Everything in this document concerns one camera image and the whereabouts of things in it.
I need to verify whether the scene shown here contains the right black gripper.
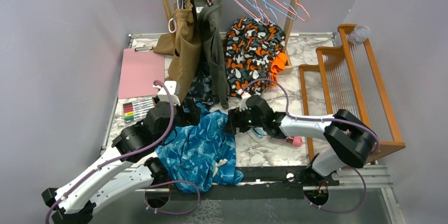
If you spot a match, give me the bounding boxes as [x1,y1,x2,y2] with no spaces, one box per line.
[222,104,265,136]

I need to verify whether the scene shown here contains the blue patterned shorts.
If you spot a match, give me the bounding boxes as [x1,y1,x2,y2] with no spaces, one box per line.
[155,103,244,193]

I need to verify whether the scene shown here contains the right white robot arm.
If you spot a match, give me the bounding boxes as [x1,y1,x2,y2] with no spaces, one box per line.
[224,96,379,185]

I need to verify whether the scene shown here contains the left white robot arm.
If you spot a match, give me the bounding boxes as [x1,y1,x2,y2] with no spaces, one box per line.
[42,98,202,223]

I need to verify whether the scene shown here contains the dark patterned shorts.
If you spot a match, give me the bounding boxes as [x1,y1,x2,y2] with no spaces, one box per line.
[186,61,219,110]

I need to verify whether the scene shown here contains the orange camo shorts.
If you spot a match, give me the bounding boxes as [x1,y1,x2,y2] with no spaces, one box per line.
[224,18,287,97]

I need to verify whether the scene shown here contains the tan brown shorts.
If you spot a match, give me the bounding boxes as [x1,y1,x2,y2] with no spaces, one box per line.
[154,0,202,101]

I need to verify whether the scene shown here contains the dark green shorts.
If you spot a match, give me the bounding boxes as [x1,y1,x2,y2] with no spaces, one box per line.
[193,0,229,109]

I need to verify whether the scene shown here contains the wooden hanger stand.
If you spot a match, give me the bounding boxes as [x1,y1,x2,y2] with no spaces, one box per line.
[155,0,309,76]

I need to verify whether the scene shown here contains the pink capped pencil tube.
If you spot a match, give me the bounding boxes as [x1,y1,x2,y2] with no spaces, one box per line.
[281,136,303,147]

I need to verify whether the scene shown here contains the marker set pack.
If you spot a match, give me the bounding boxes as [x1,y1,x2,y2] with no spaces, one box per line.
[123,97,155,123]

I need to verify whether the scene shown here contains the pink clipboard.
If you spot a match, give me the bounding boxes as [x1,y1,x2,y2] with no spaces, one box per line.
[118,49,165,99]

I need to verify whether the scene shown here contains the wooden drying rack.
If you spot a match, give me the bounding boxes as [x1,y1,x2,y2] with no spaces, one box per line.
[298,24,406,162]

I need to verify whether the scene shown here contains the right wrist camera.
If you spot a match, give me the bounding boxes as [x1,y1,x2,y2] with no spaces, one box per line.
[237,89,251,110]

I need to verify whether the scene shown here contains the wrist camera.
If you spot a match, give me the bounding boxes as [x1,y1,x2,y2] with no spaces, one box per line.
[237,89,251,110]
[153,80,181,106]

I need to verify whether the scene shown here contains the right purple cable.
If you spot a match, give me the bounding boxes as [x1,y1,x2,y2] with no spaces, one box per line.
[241,78,381,156]

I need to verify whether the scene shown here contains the purple cable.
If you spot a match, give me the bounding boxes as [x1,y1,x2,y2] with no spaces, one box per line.
[44,80,176,224]
[241,78,381,156]

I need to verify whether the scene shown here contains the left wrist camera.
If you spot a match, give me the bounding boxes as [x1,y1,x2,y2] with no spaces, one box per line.
[153,80,181,106]

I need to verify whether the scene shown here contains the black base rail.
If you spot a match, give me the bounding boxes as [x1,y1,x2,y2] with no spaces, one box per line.
[143,165,340,202]

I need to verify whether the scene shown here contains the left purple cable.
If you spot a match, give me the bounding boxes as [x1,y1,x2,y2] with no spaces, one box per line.
[44,80,176,224]

